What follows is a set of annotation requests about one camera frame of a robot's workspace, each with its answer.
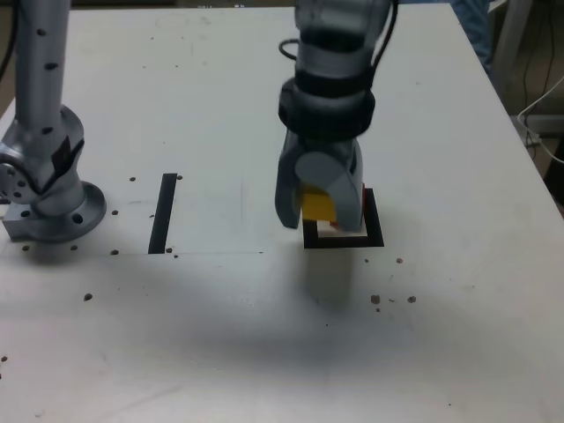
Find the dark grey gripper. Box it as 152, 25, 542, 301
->
273, 129, 365, 234

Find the black tape strip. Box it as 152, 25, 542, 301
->
147, 173, 179, 256

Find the black hanging cable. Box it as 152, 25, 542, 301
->
522, 43, 531, 114
547, 0, 555, 92

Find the red cube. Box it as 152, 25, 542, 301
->
329, 181, 368, 229

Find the black tape square outline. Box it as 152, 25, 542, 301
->
302, 188, 385, 250

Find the white furniture frame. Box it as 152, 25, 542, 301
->
484, 0, 537, 76

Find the white cable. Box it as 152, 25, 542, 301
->
517, 75, 564, 165

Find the person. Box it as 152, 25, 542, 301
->
453, 0, 494, 74

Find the yellow cube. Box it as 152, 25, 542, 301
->
299, 183, 338, 222

